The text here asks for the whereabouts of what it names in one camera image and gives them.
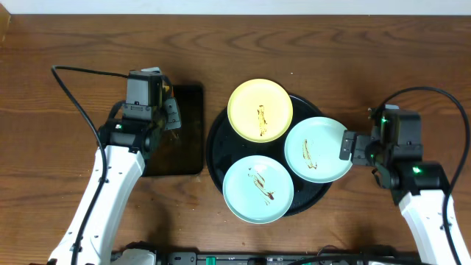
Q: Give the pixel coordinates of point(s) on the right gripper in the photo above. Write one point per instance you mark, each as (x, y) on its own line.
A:
(348, 145)

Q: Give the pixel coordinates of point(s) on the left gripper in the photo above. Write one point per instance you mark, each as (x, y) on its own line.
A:
(171, 113)

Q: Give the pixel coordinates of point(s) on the light green plate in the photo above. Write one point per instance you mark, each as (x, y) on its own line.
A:
(312, 149)
(258, 189)

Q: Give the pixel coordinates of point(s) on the yellow plate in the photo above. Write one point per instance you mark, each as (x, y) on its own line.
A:
(260, 110)

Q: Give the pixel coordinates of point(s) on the light green front plate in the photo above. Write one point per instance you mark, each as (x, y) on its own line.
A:
(258, 189)

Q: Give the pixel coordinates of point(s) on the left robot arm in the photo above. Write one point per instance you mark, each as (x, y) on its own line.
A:
(126, 141)

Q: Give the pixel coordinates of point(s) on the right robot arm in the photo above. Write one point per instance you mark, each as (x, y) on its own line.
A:
(394, 150)

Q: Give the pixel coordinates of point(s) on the black rectangular water tray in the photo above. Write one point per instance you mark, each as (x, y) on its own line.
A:
(181, 150)

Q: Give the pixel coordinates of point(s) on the black round tray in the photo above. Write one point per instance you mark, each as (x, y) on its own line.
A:
(225, 147)

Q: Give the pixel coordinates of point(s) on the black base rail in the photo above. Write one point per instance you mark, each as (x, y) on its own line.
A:
(257, 258)

